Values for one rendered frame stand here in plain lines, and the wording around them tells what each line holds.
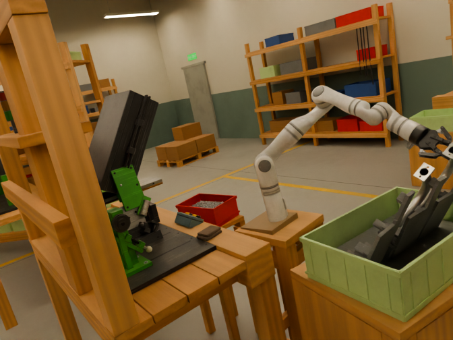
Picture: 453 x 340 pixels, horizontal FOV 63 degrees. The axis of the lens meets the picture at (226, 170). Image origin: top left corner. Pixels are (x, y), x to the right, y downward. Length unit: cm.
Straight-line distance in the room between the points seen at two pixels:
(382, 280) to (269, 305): 59
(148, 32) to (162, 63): 98
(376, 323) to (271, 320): 55
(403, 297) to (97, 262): 91
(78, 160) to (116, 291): 43
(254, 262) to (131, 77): 1050
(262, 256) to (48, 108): 97
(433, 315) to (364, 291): 20
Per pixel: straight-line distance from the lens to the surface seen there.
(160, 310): 137
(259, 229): 182
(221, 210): 211
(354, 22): 662
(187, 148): 804
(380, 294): 131
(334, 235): 158
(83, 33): 1152
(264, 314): 170
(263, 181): 179
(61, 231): 126
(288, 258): 174
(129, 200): 189
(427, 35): 672
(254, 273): 157
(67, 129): 114
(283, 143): 180
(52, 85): 114
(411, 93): 690
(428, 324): 137
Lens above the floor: 159
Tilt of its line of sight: 14 degrees down
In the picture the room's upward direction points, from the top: 12 degrees counter-clockwise
